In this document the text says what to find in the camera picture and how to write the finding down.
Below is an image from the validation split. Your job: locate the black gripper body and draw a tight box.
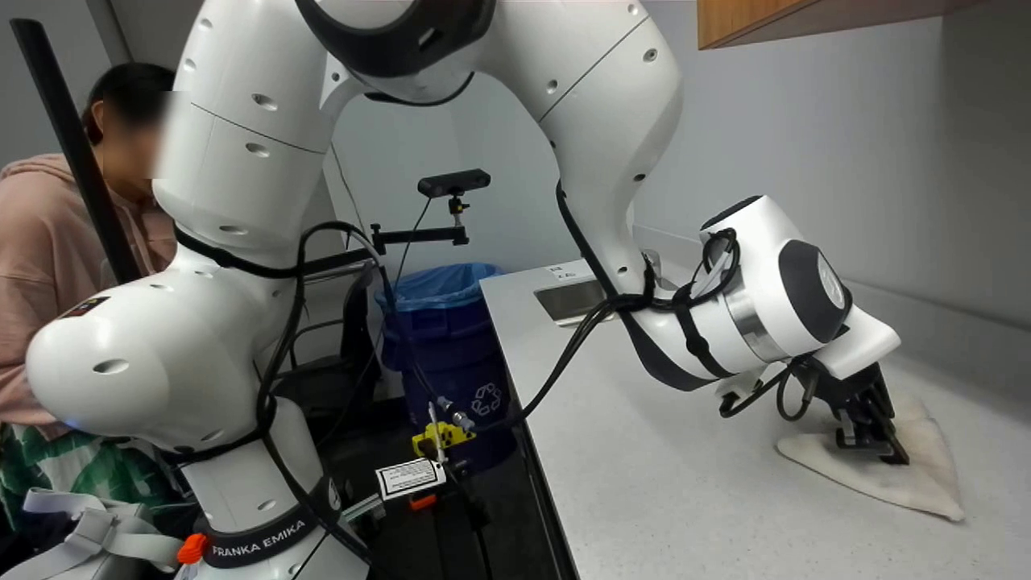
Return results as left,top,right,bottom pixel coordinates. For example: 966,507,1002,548
803,361,895,428

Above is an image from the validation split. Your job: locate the beige wiping cloth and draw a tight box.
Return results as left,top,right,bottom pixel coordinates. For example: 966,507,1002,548
773,388,966,530

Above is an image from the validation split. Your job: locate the steel sink basin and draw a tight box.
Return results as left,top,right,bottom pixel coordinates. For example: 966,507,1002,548
530,273,623,326

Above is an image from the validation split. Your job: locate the yellow clamp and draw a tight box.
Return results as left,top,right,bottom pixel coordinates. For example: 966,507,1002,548
408,401,481,465

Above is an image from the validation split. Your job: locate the blue recycling bin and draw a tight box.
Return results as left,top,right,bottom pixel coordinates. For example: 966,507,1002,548
378,261,522,476

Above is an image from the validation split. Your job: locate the white label tag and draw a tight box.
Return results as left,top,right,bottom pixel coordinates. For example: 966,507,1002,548
369,459,451,504

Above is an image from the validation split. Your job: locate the orange knob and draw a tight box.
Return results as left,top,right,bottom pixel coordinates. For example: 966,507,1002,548
173,531,212,572

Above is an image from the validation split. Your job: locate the green patterned fabric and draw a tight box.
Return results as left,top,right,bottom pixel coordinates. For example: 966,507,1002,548
0,418,194,538

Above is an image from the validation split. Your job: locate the standing person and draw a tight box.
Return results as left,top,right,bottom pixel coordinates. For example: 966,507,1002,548
0,63,182,432

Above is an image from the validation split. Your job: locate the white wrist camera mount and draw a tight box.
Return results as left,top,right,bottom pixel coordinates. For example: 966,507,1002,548
836,310,906,382

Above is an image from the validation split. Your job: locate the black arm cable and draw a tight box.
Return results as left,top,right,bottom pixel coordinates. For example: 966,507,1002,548
470,181,842,427

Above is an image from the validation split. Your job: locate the wooden wall cabinet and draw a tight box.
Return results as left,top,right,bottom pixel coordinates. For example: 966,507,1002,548
694,0,1031,52

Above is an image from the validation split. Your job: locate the small black camera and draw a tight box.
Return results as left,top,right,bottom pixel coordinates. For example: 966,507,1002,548
415,167,494,203

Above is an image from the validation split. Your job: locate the grey strap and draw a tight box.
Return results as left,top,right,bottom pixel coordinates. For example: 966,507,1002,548
0,488,186,580

